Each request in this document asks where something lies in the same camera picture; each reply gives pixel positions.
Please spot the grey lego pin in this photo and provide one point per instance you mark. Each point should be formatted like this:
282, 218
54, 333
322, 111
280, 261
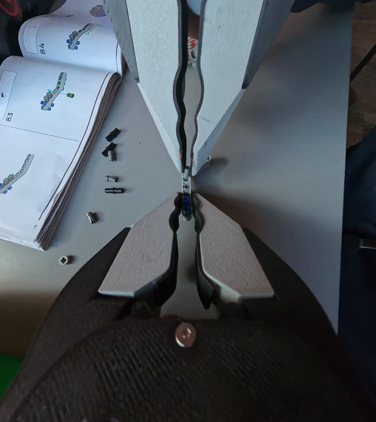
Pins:
111, 179
111, 156

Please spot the grey lego beam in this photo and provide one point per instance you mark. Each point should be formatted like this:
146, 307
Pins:
186, 184

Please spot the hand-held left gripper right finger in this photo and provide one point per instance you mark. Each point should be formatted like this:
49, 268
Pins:
234, 260

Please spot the lego instruction booklet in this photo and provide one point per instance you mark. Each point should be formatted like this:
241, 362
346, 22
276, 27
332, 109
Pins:
26, 148

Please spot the grey lego bush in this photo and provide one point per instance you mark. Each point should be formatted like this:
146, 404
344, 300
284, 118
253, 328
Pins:
91, 217
65, 260

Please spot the grey lego panel red sticker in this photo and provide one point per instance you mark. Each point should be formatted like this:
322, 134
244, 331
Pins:
193, 54

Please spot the grey LEGO pin upper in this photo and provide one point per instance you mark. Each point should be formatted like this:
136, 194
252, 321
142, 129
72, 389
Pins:
111, 156

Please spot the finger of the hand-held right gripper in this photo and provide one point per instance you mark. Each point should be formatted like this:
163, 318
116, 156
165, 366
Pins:
155, 66
227, 66

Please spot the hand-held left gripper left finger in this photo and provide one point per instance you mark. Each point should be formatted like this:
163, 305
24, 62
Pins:
141, 257

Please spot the black lego pin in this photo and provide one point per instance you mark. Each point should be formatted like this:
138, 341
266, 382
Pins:
108, 147
114, 190
113, 133

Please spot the person's dark blue clothing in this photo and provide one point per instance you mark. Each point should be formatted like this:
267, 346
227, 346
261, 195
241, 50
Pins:
372, 296

